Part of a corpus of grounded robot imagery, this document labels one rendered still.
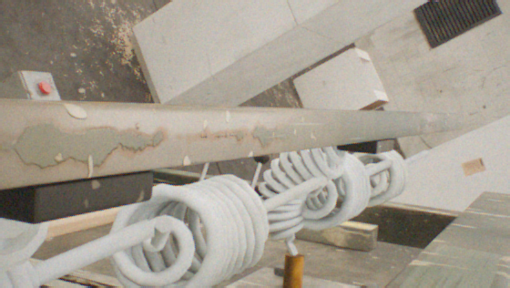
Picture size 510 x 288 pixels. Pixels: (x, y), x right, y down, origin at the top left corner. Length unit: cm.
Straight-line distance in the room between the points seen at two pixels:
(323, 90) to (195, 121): 613
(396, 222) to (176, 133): 119
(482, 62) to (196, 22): 596
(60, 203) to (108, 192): 2
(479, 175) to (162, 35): 244
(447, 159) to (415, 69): 471
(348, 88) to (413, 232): 493
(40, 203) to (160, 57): 388
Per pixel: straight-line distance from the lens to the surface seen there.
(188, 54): 392
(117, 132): 18
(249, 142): 25
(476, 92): 924
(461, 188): 480
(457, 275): 67
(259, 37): 369
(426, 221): 137
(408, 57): 946
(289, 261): 51
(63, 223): 113
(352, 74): 625
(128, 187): 19
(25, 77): 184
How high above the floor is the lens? 208
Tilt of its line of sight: 25 degrees down
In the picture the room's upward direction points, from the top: 63 degrees clockwise
